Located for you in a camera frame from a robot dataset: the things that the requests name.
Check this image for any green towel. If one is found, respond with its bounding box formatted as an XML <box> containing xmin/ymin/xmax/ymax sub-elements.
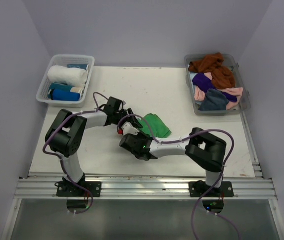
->
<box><xmin>138</xmin><ymin>113</ymin><xmax>171</xmax><ymax>139</ymax></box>

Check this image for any white towel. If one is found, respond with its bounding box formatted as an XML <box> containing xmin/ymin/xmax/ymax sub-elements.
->
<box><xmin>47</xmin><ymin>65</ymin><xmax>88</xmax><ymax>88</ymax></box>

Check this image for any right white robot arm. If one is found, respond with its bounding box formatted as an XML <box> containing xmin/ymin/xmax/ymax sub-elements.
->
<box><xmin>119</xmin><ymin>127</ymin><xmax>226</xmax><ymax>196</ymax></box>

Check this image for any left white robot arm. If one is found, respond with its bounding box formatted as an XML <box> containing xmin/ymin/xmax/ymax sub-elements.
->
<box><xmin>42</xmin><ymin>97</ymin><xmax>142</xmax><ymax>197</ymax></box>

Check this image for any teal rolled towel with swirl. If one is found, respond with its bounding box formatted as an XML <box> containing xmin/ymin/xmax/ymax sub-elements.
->
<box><xmin>66</xmin><ymin>63</ymin><xmax>89</xmax><ymax>73</ymax></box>

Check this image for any blue rolled towel front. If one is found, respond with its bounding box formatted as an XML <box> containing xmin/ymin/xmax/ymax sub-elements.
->
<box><xmin>48</xmin><ymin>89</ymin><xmax>80</xmax><ymax>102</ymax></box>

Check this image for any teal and cream rolled towel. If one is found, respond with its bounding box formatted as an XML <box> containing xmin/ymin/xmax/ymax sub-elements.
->
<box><xmin>48</xmin><ymin>83</ymin><xmax>84</xmax><ymax>95</ymax></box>

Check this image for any pink towel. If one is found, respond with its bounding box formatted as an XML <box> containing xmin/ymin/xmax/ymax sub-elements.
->
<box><xmin>199</xmin><ymin>73</ymin><xmax>243</xmax><ymax>110</ymax></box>

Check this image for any light blue towel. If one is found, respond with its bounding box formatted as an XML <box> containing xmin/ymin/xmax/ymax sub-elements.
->
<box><xmin>189</xmin><ymin>72</ymin><xmax>197</xmax><ymax>82</ymax></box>

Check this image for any purple towel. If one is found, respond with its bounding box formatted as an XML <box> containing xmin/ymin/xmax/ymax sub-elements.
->
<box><xmin>192</xmin><ymin>73</ymin><xmax>237</xmax><ymax>103</ymax></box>

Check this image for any dark grey-blue towel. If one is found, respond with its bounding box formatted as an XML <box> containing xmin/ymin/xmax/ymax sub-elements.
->
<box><xmin>199</xmin><ymin>89</ymin><xmax>229</xmax><ymax>111</ymax></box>

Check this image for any brown towel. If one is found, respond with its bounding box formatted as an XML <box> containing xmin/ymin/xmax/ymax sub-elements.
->
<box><xmin>188</xmin><ymin>52</ymin><xmax>236</xmax><ymax>90</ymax></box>

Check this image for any clear plastic bin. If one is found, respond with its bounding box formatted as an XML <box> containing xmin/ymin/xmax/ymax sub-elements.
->
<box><xmin>184</xmin><ymin>54</ymin><xmax>250</xmax><ymax>116</ymax></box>

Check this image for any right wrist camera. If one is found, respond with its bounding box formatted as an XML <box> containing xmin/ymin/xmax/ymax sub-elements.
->
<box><xmin>117</xmin><ymin>122</ymin><xmax>139</xmax><ymax>136</ymax></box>

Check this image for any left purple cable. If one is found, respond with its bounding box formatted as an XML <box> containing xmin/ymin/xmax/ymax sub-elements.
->
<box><xmin>42</xmin><ymin>92</ymin><xmax>112</xmax><ymax>216</ymax></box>

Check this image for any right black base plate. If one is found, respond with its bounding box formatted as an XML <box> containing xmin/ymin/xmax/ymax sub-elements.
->
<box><xmin>188</xmin><ymin>180</ymin><xmax>234</xmax><ymax>198</ymax></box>

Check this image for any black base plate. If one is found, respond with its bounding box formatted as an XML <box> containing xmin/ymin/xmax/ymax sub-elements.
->
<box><xmin>188</xmin><ymin>180</ymin><xmax>234</xmax><ymax>198</ymax></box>
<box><xmin>54</xmin><ymin>181</ymin><xmax>102</xmax><ymax>198</ymax></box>

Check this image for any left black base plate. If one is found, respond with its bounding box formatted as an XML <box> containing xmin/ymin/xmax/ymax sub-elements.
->
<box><xmin>54</xmin><ymin>181</ymin><xmax>102</xmax><ymax>198</ymax></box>

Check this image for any aluminium mounting rail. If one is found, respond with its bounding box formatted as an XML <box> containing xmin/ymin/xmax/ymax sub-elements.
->
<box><xmin>14</xmin><ymin>174</ymin><xmax>277</xmax><ymax>200</ymax></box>

